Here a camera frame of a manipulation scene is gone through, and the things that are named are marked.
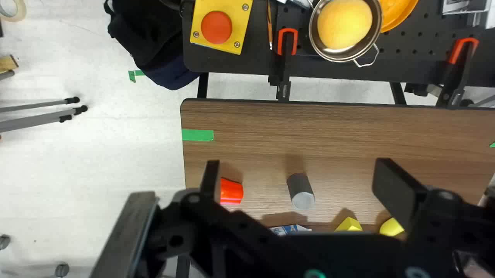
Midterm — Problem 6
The orange black clamp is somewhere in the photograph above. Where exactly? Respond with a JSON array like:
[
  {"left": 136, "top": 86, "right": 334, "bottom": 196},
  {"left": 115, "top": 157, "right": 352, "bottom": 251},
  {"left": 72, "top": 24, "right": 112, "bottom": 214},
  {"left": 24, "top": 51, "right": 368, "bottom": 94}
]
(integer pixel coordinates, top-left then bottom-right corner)
[
  {"left": 267, "top": 26, "right": 300, "bottom": 102},
  {"left": 403, "top": 35, "right": 481, "bottom": 108}
]

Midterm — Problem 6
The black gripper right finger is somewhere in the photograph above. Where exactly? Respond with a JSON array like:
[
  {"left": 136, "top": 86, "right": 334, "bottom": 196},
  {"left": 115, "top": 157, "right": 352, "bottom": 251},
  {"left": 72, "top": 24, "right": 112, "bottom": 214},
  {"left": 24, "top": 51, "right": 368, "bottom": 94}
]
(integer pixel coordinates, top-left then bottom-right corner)
[{"left": 371, "top": 156, "right": 431, "bottom": 230}]

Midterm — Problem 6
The yellow emergency stop box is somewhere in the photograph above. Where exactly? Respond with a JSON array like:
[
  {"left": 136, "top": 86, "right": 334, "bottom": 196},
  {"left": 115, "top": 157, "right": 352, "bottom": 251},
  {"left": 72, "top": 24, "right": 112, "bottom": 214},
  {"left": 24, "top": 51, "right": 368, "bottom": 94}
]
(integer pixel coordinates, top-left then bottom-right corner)
[{"left": 188, "top": 0, "right": 255, "bottom": 57}]

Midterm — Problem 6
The grey tripod leg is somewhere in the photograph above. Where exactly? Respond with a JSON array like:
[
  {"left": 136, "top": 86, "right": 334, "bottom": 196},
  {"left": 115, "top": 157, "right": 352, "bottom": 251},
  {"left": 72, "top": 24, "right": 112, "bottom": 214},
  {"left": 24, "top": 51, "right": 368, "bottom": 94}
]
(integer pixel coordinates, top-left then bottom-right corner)
[
  {"left": 0, "top": 103, "right": 89, "bottom": 134},
  {"left": 0, "top": 94, "right": 81, "bottom": 114}
]

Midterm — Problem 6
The orange pencil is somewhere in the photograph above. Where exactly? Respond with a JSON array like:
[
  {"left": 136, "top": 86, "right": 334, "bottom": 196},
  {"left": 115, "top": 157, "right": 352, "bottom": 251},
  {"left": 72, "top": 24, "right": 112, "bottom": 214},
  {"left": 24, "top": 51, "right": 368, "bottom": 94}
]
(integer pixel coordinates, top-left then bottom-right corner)
[{"left": 264, "top": 0, "right": 275, "bottom": 52}]

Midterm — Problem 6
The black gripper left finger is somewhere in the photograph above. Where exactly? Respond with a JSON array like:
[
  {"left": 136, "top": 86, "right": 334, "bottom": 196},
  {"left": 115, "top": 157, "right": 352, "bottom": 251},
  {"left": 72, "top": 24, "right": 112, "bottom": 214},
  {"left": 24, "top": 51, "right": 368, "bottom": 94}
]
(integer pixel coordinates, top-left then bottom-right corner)
[{"left": 199, "top": 159, "right": 222, "bottom": 207}]

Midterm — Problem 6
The yellow toy banana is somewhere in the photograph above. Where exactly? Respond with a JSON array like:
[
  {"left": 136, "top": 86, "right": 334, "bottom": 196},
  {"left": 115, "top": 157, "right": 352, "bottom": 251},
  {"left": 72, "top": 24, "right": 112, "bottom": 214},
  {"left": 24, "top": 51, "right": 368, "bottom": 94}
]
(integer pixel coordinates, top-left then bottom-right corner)
[{"left": 377, "top": 216, "right": 406, "bottom": 239}]

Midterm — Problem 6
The tape roll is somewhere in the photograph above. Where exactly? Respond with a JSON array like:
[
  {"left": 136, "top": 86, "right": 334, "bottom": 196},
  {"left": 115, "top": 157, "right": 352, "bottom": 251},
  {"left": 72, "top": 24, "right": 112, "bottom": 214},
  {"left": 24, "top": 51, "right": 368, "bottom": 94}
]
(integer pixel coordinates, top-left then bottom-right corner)
[{"left": 0, "top": 0, "right": 27, "bottom": 23}]

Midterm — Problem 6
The black pegboard table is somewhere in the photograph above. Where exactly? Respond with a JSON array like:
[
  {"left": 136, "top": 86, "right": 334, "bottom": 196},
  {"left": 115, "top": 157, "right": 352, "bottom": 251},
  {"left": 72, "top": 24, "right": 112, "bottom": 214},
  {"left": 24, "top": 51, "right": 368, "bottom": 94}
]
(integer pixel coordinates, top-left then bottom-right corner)
[{"left": 180, "top": 0, "right": 495, "bottom": 86}]

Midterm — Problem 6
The grey cylinder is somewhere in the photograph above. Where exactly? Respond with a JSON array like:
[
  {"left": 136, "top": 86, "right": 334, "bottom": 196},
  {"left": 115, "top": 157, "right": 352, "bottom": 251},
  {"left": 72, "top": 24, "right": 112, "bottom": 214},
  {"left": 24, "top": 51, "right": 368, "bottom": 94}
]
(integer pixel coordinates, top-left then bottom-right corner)
[{"left": 284, "top": 171, "right": 317, "bottom": 213}]

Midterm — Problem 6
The red toy bell pepper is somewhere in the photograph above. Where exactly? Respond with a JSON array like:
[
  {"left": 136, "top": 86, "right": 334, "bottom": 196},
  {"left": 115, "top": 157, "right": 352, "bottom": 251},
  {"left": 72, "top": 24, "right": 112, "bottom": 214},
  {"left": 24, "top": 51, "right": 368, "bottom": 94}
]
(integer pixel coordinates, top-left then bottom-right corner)
[{"left": 219, "top": 176, "right": 245, "bottom": 205}]

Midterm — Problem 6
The orange plastic bowl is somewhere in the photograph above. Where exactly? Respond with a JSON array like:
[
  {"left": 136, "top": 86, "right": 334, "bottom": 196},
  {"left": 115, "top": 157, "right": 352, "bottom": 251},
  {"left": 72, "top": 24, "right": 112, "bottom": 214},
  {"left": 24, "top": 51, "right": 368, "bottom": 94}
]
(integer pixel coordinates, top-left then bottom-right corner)
[{"left": 377, "top": 0, "right": 420, "bottom": 34}]

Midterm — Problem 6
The wooden piece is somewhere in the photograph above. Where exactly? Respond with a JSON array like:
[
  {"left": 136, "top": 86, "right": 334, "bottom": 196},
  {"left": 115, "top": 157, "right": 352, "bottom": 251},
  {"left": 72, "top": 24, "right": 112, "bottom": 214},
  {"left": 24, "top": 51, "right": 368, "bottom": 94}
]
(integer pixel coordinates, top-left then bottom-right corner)
[{"left": 0, "top": 52, "right": 21, "bottom": 82}]

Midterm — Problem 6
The green floor tape mark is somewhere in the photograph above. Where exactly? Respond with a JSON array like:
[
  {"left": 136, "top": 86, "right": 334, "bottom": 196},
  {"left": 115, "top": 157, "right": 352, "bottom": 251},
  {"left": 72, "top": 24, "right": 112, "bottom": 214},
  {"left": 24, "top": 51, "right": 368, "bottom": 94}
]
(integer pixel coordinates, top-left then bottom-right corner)
[{"left": 126, "top": 68, "right": 146, "bottom": 83}]

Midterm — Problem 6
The black bag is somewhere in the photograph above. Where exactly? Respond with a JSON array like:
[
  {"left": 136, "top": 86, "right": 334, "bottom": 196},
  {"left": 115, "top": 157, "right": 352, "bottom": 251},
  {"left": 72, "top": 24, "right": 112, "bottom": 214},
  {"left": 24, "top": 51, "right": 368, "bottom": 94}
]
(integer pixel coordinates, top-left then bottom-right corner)
[{"left": 102, "top": 0, "right": 201, "bottom": 91}]

